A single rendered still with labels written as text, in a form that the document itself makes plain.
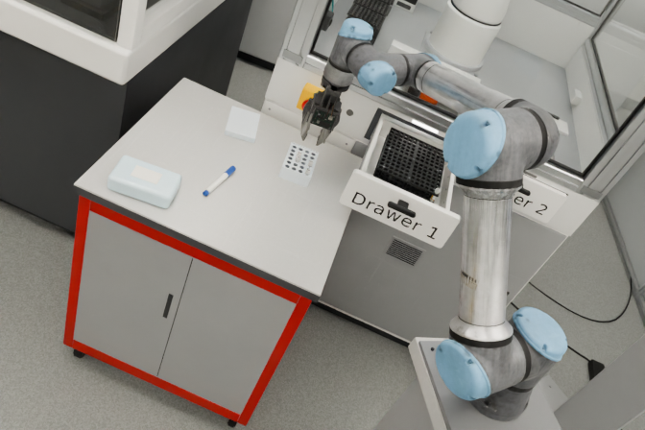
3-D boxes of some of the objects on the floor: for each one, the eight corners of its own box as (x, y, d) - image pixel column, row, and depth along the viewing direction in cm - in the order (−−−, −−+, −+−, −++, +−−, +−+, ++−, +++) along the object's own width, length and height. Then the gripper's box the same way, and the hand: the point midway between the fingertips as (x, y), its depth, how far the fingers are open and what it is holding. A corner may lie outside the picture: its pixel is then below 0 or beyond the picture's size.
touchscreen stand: (545, 544, 194) (806, 382, 130) (461, 418, 218) (647, 231, 155) (627, 483, 222) (874, 325, 159) (544, 378, 246) (730, 205, 183)
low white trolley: (240, 444, 184) (321, 296, 137) (56, 361, 184) (73, 182, 137) (295, 308, 230) (369, 160, 183) (147, 241, 229) (183, 76, 182)
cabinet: (452, 375, 231) (574, 239, 182) (208, 266, 231) (264, 98, 181) (467, 225, 306) (557, 98, 257) (284, 141, 306) (338, -2, 256)
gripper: (313, 82, 142) (286, 149, 155) (356, 97, 143) (326, 163, 157) (317, 64, 149) (292, 131, 162) (358, 80, 150) (329, 144, 163)
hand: (312, 137), depth 161 cm, fingers open, 3 cm apart
